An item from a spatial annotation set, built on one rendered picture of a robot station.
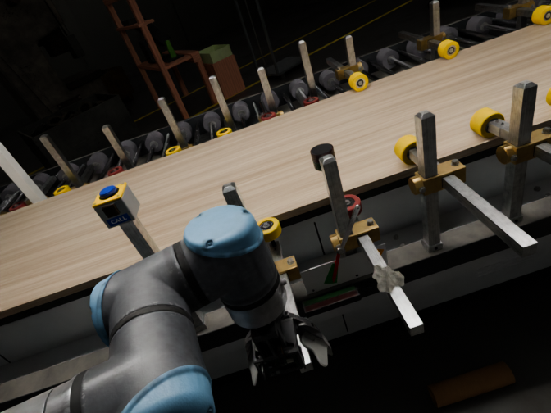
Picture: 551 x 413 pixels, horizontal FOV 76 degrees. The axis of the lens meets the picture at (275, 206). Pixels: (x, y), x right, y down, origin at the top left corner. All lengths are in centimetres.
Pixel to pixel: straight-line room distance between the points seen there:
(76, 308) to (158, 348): 113
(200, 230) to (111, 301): 13
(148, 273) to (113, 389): 14
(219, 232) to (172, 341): 13
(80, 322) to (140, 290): 111
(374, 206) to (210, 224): 89
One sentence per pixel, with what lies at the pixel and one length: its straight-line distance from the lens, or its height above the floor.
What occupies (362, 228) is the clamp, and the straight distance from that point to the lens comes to 102.
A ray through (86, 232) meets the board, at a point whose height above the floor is 90.
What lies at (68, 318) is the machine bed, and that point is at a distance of 153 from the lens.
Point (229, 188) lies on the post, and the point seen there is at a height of 114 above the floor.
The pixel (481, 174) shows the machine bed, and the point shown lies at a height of 73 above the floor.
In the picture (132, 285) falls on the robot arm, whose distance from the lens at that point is 44.
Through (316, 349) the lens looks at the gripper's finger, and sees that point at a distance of 65.
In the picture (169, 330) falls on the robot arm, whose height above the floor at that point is 129.
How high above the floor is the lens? 155
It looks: 34 degrees down
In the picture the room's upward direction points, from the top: 21 degrees counter-clockwise
